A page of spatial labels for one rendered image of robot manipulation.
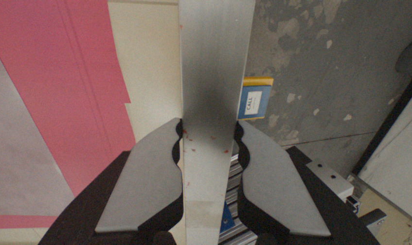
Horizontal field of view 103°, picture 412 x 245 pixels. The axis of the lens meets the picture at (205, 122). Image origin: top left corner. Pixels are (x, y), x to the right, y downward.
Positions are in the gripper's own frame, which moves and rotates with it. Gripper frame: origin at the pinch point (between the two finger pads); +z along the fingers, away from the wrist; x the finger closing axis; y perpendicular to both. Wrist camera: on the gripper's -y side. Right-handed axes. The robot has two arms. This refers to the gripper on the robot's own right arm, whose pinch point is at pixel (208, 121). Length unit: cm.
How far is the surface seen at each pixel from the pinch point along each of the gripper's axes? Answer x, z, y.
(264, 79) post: 16.7, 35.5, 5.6
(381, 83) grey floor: 217, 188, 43
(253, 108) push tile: 14.2, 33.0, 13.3
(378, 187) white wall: 280, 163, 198
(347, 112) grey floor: 186, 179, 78
